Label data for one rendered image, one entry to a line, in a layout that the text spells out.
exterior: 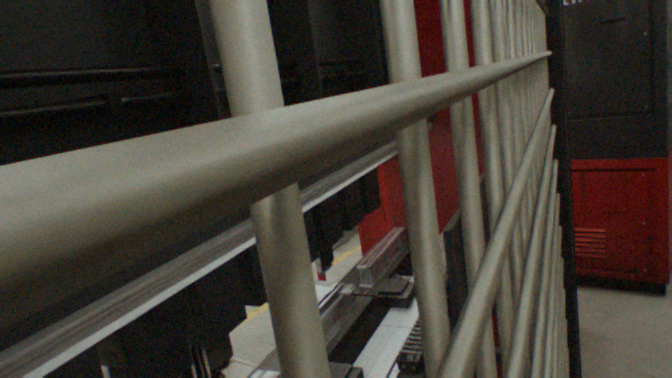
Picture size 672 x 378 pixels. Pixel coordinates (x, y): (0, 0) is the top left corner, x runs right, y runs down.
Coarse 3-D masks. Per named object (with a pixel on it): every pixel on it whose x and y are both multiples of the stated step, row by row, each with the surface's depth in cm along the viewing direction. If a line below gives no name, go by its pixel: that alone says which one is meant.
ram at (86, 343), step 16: (384, 160) 212; (304, 208) 147; (224, 256) 113; (176, 288) 99; (144, 304) 91; (128, 320) 88; (96, 336) 82; (64, 352) 77; (80, 352) 80; (48, 368) 75
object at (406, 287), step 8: (392, 280) 162; (400, 280) 161; (408, 280) 160; (384, 288) 157; (392, 288) 156; (400, 288) 155; (408, 288) 157; (368, 296) 162; (376, 296) 155; (384, 296) 154; (392, 296) 153; (400, 296) 152; (408, 296) 153; (376, 304) 156; (384, 304) 155; (392, 304) 154; (400, 304) 152; (408, 304) 152
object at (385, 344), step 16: (448, 288) 166; (416, 304) 154; (384, 320) 147; (400, 320) 145; (384, 336) 138; (400, 336) 136; (368, 352) 131; (384, 352) 130; (368, 368) 124; (384, 368) 123
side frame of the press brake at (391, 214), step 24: (432, 0) 210; (432, 24) 212; (432, 48) 215; (432, 72) 217; (432, 120) 223; (432, 144) 226; (480, 144) 216; (384, 168) 239; (432, 168) 229; (480, 168) 219; (384, 192) 243; (456, 192) 227; (384, 216) 247; (360, 240) 256; (408, 240) 244
